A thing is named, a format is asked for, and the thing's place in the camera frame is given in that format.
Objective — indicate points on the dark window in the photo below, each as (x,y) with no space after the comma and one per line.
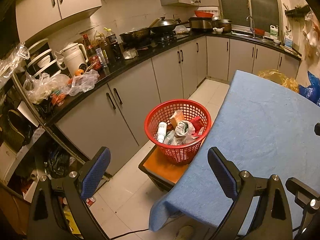
(247,13)

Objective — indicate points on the lidded steel wok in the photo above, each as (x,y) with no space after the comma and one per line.
(162,25)

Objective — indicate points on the blue plastic bag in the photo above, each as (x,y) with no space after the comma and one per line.
(312,92)

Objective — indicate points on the yellow plastic bag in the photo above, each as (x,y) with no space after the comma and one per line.
(279,78)

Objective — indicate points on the dark sauce bottle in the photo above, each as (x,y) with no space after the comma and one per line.
(114,47)

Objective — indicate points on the white electric kettle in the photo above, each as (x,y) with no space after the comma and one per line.
(73,57)

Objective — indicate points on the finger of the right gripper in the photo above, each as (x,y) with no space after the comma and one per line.
(305,197)
(317,129)

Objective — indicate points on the steel rice cooker pot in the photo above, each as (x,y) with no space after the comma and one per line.
(201,24)

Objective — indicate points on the red white foot carton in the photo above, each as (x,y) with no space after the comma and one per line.
(198,125)

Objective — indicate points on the orange stool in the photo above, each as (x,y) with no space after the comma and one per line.
(160,171)

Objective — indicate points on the black wok with handle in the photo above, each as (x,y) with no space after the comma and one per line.
(136,36)

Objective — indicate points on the clear plastic bags on counter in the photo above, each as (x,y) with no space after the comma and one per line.
(42,88)

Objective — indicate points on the green white detergent jug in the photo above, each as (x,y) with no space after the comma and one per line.
(274,32)

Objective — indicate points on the hanging white plastic bags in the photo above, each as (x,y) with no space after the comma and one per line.
(311,38)

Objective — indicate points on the blue table cloth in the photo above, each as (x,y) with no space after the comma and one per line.
(263,128)

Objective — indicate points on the red bowl at sink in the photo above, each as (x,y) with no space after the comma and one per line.
(259,32)

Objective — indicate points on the grey base cabinets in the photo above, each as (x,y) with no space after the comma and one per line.
(113,113)

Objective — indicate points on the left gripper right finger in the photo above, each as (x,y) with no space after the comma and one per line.
(272,217)

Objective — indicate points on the red plastic mesh basket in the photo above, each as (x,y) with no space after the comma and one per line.
(182,154)

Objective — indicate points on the white plastic bottle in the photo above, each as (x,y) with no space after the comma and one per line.
(161,131)

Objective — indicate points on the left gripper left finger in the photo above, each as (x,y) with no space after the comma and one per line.
(47,219)

